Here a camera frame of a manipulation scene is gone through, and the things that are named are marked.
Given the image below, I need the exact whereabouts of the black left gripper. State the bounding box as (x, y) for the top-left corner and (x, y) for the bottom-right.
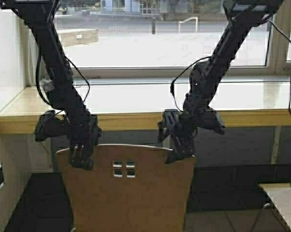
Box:
(67, 114), (102, 171)

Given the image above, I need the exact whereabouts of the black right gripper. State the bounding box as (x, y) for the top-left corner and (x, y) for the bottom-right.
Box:
(157, 109), (197, 164)

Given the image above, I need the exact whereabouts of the wooden chair with window cutout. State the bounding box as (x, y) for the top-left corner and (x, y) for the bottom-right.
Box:
(56, 144), (196, 232)

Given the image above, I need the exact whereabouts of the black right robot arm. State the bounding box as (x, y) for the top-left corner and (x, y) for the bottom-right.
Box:
(158, 0), (283, 164)

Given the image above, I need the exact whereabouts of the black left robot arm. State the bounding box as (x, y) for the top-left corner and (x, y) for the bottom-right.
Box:
(0, 0), (102, 171)

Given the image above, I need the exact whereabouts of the long wooden window counter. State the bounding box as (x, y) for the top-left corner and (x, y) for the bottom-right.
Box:
(0, 82), (291, 134)

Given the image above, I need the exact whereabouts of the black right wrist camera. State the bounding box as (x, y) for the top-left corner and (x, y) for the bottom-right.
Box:
(199, 108), (225, 135)

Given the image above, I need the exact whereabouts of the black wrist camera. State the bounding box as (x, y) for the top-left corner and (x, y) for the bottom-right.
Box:
(199, 108), (225, 135)
(34, 110), (68, 142)

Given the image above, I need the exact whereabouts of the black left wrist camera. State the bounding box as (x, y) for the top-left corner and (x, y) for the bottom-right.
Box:
(34, 110), (68, 142)

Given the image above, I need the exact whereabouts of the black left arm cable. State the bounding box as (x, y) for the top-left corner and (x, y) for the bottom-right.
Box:
(35, 50), (91, 107)

